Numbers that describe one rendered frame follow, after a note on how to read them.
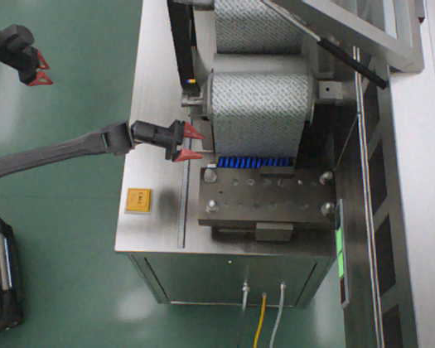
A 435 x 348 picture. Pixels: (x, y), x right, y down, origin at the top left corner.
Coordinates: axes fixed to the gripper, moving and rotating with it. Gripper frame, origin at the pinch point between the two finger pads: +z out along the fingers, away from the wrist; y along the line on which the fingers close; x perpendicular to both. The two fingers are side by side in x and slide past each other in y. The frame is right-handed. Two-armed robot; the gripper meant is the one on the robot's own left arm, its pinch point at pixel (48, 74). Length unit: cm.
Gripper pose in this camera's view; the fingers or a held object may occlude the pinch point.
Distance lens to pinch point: 182.9
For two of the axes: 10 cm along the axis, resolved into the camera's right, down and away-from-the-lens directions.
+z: 4.9, 2.3, 8.4
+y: -2.8, -8.7, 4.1
